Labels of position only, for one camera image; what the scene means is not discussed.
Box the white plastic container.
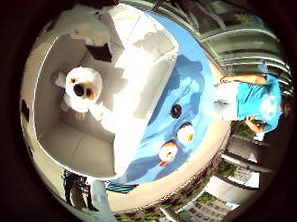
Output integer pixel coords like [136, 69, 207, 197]
[28, 0, 182, 184]

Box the blue table cloth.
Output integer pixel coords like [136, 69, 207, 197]
[113, 8, 222, 190]

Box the person in teal shirt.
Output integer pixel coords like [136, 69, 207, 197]
[210, 70, 296, 137]

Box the black round cap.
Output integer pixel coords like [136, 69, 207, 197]
[169, 103, 184, 120]

